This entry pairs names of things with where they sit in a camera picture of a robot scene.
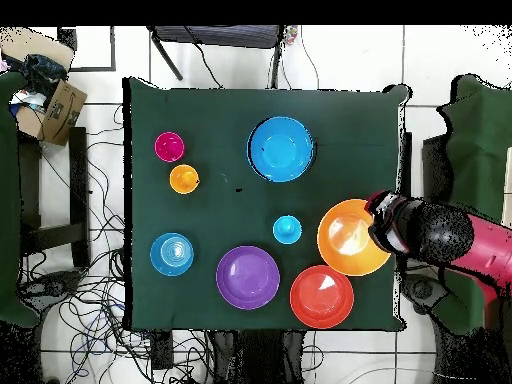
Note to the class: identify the pink cup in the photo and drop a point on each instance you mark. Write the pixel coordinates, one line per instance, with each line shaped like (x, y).
(169, 146)

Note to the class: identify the cardboard box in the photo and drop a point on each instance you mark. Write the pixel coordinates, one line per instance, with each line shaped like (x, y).
(60, 114)

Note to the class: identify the large red bowl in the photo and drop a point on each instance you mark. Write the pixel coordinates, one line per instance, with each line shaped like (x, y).
(322, 298)

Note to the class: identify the small blue bowl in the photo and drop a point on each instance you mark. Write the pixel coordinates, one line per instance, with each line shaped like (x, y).
(172, 254)

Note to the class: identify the multicoloured small toy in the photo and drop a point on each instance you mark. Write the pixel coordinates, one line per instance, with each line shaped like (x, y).
(290, 34)

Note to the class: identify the black plastic bag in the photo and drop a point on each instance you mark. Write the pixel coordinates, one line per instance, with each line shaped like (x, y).
(40, 74)

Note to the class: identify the black bench stand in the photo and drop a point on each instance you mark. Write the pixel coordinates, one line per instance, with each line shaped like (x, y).
(78, 196)

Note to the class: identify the dark green tablecloth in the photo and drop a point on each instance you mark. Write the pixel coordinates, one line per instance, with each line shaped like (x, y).
(200, 220)

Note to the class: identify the large orange bowl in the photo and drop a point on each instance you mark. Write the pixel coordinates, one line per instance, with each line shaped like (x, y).
(344, 240)

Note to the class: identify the purple bowl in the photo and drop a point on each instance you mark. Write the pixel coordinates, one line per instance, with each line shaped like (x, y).
(248, 278)

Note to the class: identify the orange cup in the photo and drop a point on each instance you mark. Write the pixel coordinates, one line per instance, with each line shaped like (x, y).
(184, 179)

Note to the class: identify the black power adapter box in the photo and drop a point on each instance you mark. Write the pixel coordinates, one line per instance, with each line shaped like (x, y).
(162, 354)

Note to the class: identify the blue cup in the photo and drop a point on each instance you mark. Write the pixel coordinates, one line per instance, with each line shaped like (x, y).
(287, 230)

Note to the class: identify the black metal frame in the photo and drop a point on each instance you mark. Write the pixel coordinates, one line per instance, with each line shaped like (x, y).
(67, 38)

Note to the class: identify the grey black floor base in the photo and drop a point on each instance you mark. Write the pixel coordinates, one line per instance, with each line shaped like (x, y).
(48, 286)
(420, 290)

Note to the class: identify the large blue bowl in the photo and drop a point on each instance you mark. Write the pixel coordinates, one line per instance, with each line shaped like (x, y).
(280, 149)

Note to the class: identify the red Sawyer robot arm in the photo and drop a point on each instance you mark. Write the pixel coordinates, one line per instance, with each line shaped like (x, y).
(440, 236)

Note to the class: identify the black folding chair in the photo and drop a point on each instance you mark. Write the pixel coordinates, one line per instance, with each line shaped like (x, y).
(218, 36)

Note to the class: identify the green cloth covered table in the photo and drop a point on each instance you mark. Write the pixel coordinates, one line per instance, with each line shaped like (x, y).
(8, 200)
(476, 160)

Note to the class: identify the black computer tower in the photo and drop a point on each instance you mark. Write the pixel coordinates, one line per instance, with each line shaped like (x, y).
(434, 168)

